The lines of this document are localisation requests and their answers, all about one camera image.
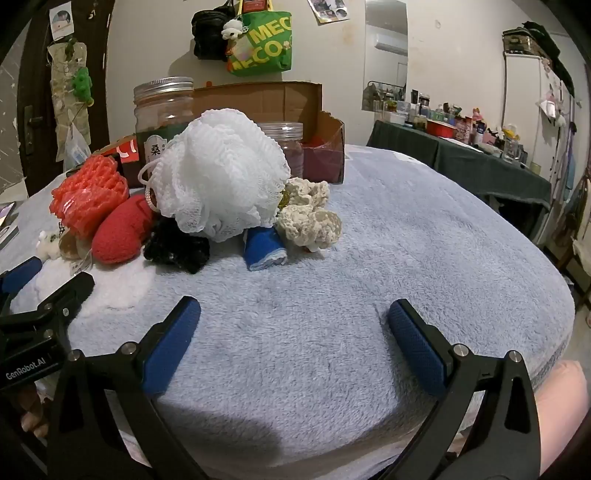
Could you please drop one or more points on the white fluffy cloth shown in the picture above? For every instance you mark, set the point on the white fluffy cloth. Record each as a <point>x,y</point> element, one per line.
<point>117,284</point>

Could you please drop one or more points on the white refrigerator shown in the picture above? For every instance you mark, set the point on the white refrigerator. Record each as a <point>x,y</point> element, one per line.
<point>526,101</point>

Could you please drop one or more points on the pink pillow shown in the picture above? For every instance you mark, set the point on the pink pillow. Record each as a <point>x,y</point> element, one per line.
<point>563,406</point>

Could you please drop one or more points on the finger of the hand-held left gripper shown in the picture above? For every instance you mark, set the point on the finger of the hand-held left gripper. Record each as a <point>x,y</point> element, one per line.
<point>64,293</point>
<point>21,277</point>

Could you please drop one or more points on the wall mirror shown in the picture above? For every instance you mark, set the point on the wall mirror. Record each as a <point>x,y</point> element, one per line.
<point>385,60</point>

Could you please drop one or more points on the table with green cloth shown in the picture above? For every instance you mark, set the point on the table with green cloth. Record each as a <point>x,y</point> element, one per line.
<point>466,166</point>

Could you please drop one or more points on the small white plush toy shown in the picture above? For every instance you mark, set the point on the small white plush toy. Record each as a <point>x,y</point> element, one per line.
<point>48,244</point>

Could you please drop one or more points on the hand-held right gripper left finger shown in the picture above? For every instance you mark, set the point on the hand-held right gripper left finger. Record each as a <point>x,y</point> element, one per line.
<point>173,344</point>

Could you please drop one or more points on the white mesh bath pouf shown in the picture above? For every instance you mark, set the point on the white mesh bath pouf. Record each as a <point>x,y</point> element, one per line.
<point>221,175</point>

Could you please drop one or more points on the green plush figure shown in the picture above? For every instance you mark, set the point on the green plush figure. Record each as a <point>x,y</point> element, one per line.
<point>83,85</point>

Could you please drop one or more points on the cardboard box with red inside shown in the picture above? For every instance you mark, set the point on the cardboard box with red inside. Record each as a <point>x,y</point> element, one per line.
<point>277,104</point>

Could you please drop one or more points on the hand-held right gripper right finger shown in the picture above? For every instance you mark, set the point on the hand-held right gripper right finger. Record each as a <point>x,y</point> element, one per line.
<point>415,346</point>

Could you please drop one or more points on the white plush bag charm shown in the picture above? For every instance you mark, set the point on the white plush bag charm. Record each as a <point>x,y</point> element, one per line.
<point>232,28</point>

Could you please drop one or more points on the black fuzzy cloth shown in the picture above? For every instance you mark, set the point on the black fuzzy cloth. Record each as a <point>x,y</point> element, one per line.
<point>178,251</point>

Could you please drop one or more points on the hanging clear pocket organizer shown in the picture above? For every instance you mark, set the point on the hanging clear pocket organizer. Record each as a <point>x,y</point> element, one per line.
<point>64,120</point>

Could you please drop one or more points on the dark case on cabinet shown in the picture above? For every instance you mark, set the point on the dark case on cabinet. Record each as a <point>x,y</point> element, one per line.
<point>521,39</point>

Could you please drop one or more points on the person's left hand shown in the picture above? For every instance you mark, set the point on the person's left hand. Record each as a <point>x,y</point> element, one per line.
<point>34,415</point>

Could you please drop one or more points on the black bag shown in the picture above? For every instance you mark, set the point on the black bag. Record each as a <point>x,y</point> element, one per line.
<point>207,32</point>

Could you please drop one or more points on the wall photos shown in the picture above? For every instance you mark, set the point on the wall photos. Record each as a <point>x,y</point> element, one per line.
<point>328,9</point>

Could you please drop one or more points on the glass jar with metal lid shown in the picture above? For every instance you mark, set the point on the glass jar with metal lid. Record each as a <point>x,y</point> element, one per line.
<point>161,115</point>

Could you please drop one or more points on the blue rolled cloth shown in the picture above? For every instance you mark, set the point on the blue rolled cloth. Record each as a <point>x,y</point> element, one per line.
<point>263,249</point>

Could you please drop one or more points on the clear plastic jar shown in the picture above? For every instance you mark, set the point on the clear plastic jar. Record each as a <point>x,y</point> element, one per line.
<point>288,143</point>

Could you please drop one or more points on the red plush pad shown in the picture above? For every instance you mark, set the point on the red plush pad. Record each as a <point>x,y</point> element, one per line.
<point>122,230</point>

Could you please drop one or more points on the dark wooden door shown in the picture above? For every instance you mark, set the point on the dark wooden door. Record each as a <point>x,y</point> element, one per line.
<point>32,83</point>

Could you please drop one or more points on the cream crochet knit piece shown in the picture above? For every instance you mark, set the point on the cream crochet knit piece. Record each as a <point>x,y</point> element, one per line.
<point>309,228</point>
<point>307,191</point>

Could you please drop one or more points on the white card on door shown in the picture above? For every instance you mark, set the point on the white card on door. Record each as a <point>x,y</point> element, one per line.
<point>61,21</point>

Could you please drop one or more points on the red foam net sleeve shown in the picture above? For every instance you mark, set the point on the red foam net sleeve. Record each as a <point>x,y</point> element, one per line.
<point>87,194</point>

